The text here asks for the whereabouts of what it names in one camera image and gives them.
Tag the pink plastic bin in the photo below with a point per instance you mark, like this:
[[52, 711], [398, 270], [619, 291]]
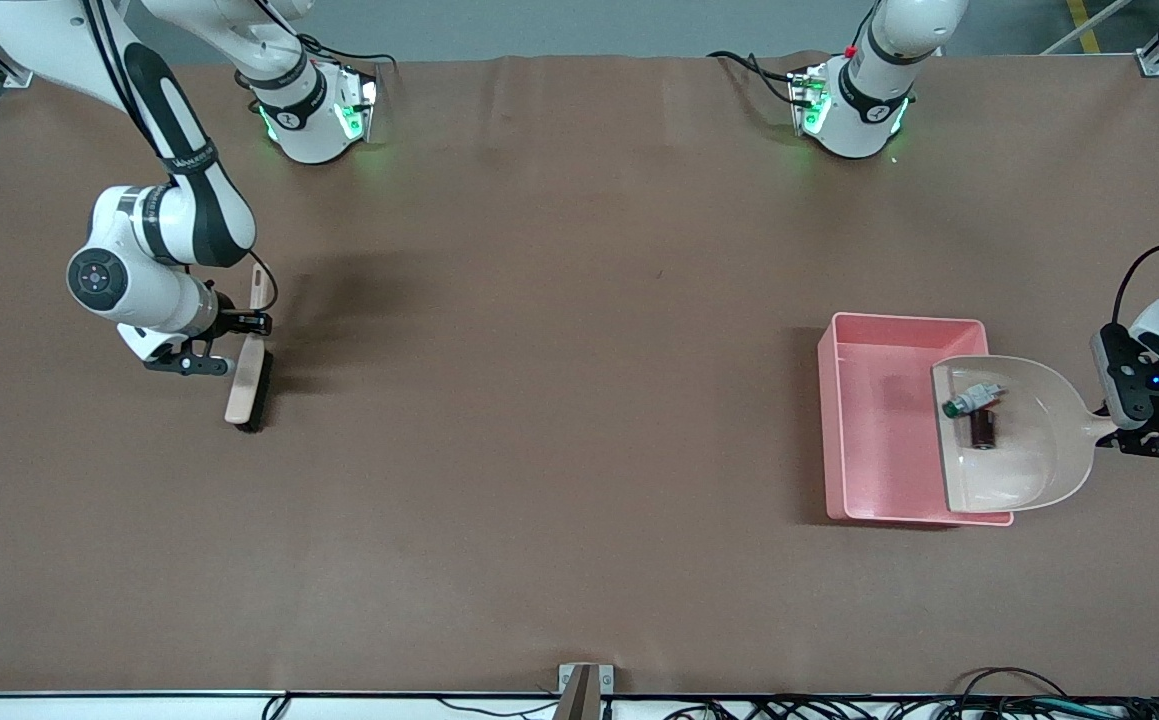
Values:
[[879, 430]]

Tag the beige plastic dustpan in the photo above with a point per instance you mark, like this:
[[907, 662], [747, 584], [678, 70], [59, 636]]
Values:
[[1029, 460]]

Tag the metal table edge bracket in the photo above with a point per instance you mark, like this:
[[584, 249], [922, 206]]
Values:
[[569, 680]]

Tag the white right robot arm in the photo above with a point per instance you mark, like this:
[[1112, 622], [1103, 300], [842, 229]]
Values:
[[129, 285]]

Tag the beige brush with black bristles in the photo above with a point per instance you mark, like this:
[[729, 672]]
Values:
[[244, 385]]

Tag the large table cover mat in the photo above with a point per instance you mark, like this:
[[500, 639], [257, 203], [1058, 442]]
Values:
[[539, 550]]

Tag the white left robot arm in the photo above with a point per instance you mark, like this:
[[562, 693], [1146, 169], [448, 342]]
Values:
[[869, 100]]

